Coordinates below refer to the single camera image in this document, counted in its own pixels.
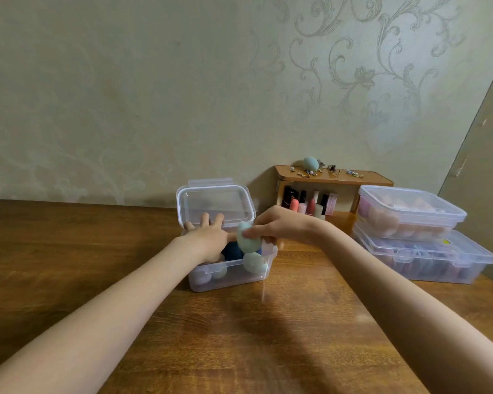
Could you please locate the person's right hand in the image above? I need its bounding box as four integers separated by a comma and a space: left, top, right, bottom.
243, 205, 329, 247

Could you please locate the person's left hand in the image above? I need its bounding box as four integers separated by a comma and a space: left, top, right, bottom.
182, 212, 239, 263

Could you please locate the clear square lidded container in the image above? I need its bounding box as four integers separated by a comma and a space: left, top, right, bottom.
357, 184, 468, 239
176, 178, 279, 293

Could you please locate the clear compartment organizer box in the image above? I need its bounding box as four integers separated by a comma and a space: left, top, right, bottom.
352, 223, 493, 285

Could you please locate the person's right forearm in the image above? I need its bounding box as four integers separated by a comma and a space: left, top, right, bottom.
312, 219, 493, 394

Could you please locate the person's left forearm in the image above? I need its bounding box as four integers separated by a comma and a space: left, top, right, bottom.
0, 235, 214, 394

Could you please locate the row of lipsticks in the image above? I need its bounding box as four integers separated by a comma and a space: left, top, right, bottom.
281, 185, 339, 220

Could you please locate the wooden two-tier cosmetic rack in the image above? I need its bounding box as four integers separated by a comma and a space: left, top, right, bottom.
274, 165, 394, 236

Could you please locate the grey green door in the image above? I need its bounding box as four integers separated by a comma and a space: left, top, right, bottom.
437, 49, 493, 290

